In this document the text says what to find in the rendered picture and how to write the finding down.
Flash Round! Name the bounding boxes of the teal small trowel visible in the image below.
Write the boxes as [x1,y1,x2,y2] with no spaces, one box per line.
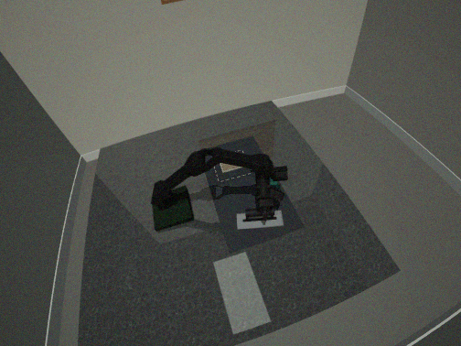
[270,178,280,190]

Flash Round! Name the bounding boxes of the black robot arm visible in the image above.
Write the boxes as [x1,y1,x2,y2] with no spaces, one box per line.
[150,147,288,211]

